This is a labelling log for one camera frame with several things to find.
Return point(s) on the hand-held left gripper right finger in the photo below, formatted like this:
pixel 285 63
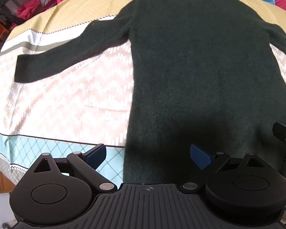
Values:
pixel 200 158

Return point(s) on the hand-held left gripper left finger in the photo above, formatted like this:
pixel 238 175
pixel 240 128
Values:
pixel 95 154

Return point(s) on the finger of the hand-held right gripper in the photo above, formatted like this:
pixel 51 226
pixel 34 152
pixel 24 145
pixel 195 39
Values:
pixel 282 130

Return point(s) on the dark green knit sweater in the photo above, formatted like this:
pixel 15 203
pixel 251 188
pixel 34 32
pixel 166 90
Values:
pixel 200 71

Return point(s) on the pink clothes pile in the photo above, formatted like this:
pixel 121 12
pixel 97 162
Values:
pixel 32 8

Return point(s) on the patterned bed sheet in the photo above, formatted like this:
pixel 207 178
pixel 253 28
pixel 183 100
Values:
pixel 62 95

